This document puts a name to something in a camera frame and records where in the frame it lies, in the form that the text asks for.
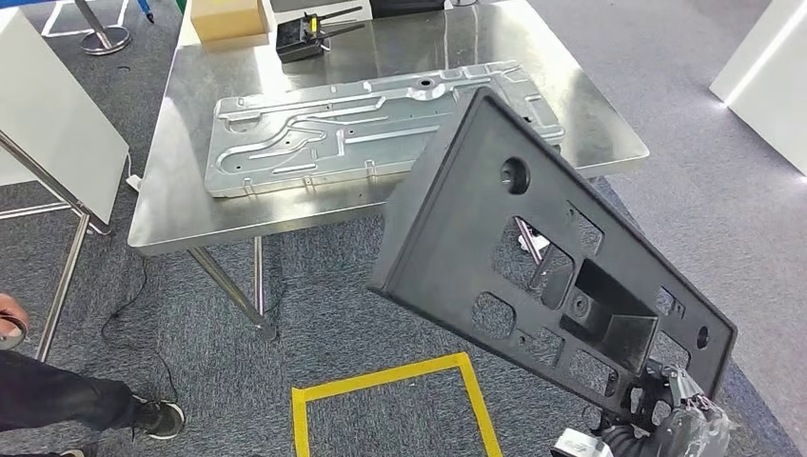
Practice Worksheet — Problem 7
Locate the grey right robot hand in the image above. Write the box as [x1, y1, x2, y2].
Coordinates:
[642, 360, 736, 457]

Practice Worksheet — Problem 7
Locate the person's left hand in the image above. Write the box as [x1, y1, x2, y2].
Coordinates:
[0, 292, 30, 337]

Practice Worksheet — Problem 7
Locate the grey handheld controller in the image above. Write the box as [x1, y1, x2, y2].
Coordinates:
[0, 315, 29, 352]

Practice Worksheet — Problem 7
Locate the black plastic plate bracket part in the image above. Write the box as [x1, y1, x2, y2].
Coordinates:
[366, 87, 738, 418]

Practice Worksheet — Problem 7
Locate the stainless steel workbench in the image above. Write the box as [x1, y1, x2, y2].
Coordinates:
[128, 0, 651, 342]

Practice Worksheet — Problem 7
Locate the stainless steel side table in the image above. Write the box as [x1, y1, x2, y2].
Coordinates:
[0, 129, 116, 364]

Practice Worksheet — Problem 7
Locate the person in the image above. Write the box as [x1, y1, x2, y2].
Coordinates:
[0, 292, 187, 457]

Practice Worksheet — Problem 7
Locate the white cabinet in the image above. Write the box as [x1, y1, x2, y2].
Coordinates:
[0, 6, 130, 225]

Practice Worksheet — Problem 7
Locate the chrome stanchion with round base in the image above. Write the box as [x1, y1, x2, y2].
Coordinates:
[74, 0, 132, 56]

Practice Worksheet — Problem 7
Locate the stamped silver metal panel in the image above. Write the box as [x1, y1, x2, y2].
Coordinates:
[203, 61, 567, 199]

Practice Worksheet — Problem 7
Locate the brown cardboard box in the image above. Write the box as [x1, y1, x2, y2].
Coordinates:
[189, 0, 271, 44]

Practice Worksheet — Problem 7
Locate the black remote with antennas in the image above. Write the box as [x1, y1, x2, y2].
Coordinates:
[275, 6, 367, 65]

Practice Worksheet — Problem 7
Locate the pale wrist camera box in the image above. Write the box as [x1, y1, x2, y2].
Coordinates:
[550, 428, 614, 457]

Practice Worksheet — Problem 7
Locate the black floor power cable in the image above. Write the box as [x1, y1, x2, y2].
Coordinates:
[100, 255, 181, 405]

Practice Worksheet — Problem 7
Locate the white lit pedestal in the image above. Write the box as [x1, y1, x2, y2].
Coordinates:
[709, 0, 807, 178]

